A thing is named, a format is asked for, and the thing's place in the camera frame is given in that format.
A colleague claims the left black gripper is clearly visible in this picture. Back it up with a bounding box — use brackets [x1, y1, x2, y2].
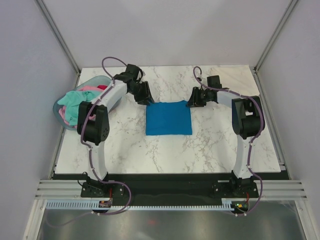
[129, 81, 155, 107]

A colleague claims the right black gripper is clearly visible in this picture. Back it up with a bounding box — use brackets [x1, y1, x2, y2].
[186, 87, 210, 108]

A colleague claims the blue t-shirt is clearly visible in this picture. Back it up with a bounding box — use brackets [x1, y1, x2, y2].
[145, 100, 193, 136]

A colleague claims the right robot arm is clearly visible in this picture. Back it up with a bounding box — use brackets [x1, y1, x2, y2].
[186, 75, 265, 180]

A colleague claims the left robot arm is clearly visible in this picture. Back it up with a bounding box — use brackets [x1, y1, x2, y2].
[77, 64, 155, 197]

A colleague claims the red t-shirt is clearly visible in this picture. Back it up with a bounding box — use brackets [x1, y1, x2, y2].
[97, 85, 108, 91]

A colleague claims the grey plastic laundry basket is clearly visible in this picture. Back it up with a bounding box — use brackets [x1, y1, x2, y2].
[52, 75, 112, 131]

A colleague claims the folded cream t-shirt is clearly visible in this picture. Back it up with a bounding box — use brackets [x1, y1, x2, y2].
[210, 65, 260, 96]

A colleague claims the teal t-shirt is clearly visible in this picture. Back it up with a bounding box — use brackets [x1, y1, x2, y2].
[57, 90, 101, 126]

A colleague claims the pink t-shirt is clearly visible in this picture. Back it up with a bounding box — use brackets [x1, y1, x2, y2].
[57, 85, 106, 127]

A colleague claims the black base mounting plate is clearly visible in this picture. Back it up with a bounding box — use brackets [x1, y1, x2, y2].
[80, 173, 259, 207]

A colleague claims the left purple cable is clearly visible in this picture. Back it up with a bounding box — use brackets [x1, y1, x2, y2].
[46, 56, 133, 228]

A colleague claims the purple cable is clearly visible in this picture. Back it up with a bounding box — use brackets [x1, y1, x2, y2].
[193, 66, 266, 217]
[46, 56, 133, 228]

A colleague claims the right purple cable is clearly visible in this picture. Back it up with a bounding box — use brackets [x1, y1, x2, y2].
[193, 66, 266, 217]

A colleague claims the right aluminium frame post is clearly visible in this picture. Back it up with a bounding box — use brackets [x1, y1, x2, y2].
[252, 0, 300, 75]

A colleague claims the aluminium frame post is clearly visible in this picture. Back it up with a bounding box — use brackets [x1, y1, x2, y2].
[252, 0, 300, 75]
[34, 0, 81, 76]

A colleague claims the white slotted cable duct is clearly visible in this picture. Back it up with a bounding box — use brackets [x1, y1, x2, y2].
[45, 199, 248, 211]

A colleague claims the aluminium rail profile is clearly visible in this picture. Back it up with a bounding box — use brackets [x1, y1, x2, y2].
[35, 180, 307, 200]

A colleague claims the left aluminium frame post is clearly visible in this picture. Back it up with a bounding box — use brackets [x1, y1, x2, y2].
[34, 0, 81, 76]

